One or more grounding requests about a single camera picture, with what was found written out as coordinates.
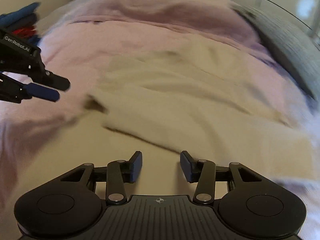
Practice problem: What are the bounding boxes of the cream long-sleeve shirt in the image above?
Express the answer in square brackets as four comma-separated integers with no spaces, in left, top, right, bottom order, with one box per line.
[85,38,319,206]

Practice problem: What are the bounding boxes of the folded bright blue garment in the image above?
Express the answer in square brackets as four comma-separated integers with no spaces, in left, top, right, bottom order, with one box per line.
[27,34,41,46]

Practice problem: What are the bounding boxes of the folded dark grey garment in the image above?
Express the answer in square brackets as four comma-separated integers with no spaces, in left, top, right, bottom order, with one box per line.
[7,13,38,31]

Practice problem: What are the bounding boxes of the pink bed sheet duvet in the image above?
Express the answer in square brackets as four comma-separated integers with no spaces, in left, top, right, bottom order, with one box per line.
[1,0,319,239]

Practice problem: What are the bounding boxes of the small grey checked pillow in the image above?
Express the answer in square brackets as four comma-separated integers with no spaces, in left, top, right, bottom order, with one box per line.
[232,5,319,101]

